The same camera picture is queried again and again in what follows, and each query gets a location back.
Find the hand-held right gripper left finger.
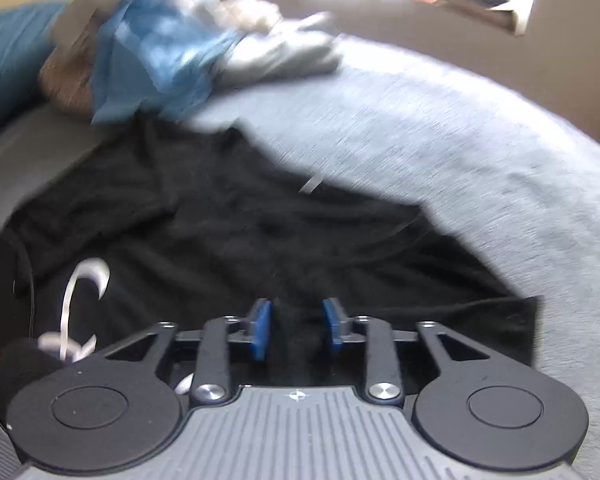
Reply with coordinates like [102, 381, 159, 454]
[105, 298, 273, 407]

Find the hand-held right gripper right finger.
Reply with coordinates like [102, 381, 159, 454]
[321, 298, 491, 407]

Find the black t-shirt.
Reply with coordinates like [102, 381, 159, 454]
[0, 112, 538, 411]

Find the light grey sweatshirt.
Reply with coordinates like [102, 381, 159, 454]
[225, 12, 341, 86]

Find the light blue garment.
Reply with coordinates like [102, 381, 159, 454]
[90, 0, 246, 126]

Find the checked beige garment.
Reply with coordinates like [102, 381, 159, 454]
[39, 47, 98, 113]

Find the cream fluffy garment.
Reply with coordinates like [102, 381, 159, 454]
[215, 0, 281, 31]

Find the open cardboard box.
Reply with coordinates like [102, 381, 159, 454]
[432, 0, 526, 36]

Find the white shirt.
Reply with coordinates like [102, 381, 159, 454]
[50, 0, 221, 46]

